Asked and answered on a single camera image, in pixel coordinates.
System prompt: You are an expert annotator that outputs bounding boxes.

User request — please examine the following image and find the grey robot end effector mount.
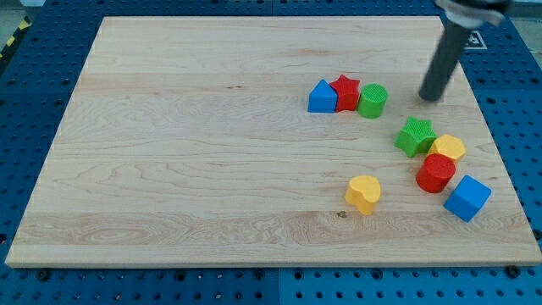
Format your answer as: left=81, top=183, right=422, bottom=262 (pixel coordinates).
left=434, top=0, right=512, bottom=28

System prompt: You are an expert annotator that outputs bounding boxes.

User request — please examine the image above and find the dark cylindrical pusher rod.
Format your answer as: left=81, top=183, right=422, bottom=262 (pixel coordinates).
left=418, top=20, right=471, bottom=102

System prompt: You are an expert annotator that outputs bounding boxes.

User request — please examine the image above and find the green star block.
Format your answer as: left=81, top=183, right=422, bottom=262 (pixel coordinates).
left=394, top=116, right=437, bottom=158

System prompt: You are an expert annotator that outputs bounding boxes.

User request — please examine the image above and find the red star block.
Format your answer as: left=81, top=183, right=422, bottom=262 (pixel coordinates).
left=329, top=75, right=360, bottom=112

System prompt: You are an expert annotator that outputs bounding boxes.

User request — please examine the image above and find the white fiducial tag marker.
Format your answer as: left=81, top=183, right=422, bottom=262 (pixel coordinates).
left=465, top=30, right=487, bottom=51

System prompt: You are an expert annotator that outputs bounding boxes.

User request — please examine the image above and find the blue perforated table base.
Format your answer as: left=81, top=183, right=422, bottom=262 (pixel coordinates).
left=1, top=1, right=541, bottom=304

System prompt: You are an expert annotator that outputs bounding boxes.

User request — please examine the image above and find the green cylinder block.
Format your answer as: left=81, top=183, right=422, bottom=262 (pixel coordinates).
left=357, top=83, right=388, bottom=119

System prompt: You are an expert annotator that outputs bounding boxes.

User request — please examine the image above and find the yellow hexagon block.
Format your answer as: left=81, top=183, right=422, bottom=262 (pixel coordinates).
left=427, top=134, right=467, bottom=163

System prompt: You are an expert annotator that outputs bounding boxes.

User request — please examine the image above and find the red cylinder block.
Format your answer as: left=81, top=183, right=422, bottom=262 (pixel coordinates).
left=416, top=153, right=456, bottom=193

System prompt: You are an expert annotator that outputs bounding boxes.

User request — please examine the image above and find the blue pentagon block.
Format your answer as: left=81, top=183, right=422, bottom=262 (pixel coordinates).
left=307, top=80, right=338, bottom=113

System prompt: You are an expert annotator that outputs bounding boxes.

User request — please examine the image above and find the blue cube block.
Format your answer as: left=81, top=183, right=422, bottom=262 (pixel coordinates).
left=444, top=175, right=492, bottom=222

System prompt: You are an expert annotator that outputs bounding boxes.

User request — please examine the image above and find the yellow heart block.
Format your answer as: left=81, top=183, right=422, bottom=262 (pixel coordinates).
left=345, top=175, right=381, bottom=215

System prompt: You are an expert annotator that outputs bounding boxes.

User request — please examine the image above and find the wooden board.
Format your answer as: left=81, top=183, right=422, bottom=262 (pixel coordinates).
left=6, top=16, right=541, bottom=268

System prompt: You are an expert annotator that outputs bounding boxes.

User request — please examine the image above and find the yellow black hazard tape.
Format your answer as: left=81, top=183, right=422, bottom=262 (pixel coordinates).
left=1, top=16, right=32, bottom=60

